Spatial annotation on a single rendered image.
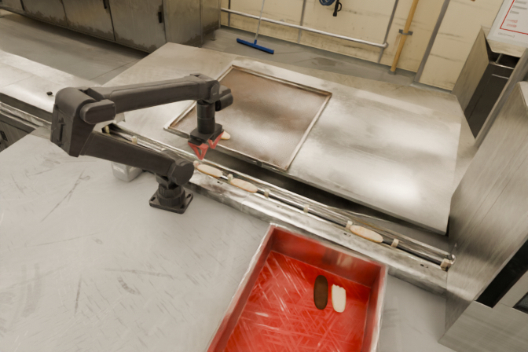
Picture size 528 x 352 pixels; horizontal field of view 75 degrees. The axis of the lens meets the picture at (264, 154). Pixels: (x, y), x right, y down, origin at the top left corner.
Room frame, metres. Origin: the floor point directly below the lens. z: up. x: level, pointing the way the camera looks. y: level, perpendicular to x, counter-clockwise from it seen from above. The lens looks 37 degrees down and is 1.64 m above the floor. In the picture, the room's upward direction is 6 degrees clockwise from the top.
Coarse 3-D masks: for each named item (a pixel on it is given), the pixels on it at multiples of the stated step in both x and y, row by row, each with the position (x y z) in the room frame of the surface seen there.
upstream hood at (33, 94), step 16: (0, 64) 1.42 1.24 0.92; (0, 80) 1.27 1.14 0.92; (16, 80) 1.29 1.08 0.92; (32, 80) 1.31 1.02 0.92; (48, 80) 1.32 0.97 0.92; (0, 96) 1.19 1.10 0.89; (16, 96) 1.16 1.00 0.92; (32, 96) 1.18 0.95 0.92; (48, 96) 1.19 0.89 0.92; (32, 112) 1.12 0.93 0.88; (48, 112) 1.08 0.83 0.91; (96, 128) 1.04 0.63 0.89
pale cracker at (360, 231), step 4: (352, 228) 0.72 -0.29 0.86; (356, 228) 0.72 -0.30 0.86; (360, 228) 0.72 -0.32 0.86; (364, 228) 0.72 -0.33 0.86; (356, 232) 0.71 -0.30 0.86; (360, 232) 0.70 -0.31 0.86; (364, 232) 0.71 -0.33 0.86; (368, 232) 0.71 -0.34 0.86; (372, 232) 0.71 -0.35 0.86; (364, 236) 0.69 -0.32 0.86; (368, 236) 0.69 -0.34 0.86; (372, 236) 0.69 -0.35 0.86; (376, 236) 0.69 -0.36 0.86; (380, 236) 0.70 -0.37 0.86; (372, 240) 0.68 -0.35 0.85; (376, 240) 0.68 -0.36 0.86; (380, 240) 0.68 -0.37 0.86
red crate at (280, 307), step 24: (264, 264) 0.58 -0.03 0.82; (288, 264) 0.59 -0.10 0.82; (264, 288) 0.51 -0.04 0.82; (288, 288) 0.51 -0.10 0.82; (312, 288) 0.52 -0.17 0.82; (360, 288) 0.54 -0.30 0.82; (264, 312) 0.44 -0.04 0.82; (288, 312) 0.45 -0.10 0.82; (312, 312) 0.46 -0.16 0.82; (336, 312) 0.46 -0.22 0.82; (360, 312) 0.47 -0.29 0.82; (240, 336) 0.38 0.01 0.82; (264, 336) 0.39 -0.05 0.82; (288, 336) 0.39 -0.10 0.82; (312, 336) 0.40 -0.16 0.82; (336, 336) 0.40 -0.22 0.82; (360, 336) 0.41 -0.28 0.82
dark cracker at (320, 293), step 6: (318, 276) 0.56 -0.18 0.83; (318, 282) 0.54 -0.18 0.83; (324, 282) 0.54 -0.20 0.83; (318, 288) 0.52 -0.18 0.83; (324, 288) 0.52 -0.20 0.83; (318, 294) 0.50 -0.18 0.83; (324, 294) 0.50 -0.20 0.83; (318, 300) 0.49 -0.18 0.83; (324, 300) 0.49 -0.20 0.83; (318, 306) 0.47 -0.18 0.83; (324, 306) 0.47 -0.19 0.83
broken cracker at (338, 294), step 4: (332, 288) 0.52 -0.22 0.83; (336, 288) 0.52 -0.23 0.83; (340, 288) 0.52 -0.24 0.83; (332, 292) 0.51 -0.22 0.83; (336, 292) 0.51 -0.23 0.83; (340, 292) 0.51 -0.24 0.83; (344, 292) 0.52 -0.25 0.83; (332, 296) 0.50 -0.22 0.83; (336, 296) 0.50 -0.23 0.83; (340, 296) 0.50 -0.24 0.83; (344, 296) 0.50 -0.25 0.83; (332, 300) 0.49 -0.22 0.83; (336, 300) 0.49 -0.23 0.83; (340, 300) 0.49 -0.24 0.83; (344, 300) 0.49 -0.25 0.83; (332, 304) 0.48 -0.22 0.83; (336, 304) 0.48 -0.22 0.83; (340, 304) 0.48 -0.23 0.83; (344, 304) 0.48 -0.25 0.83; (336, 308) 0.47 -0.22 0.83; (340, 308) 0.47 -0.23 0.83; (344, 308) 0.47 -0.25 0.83
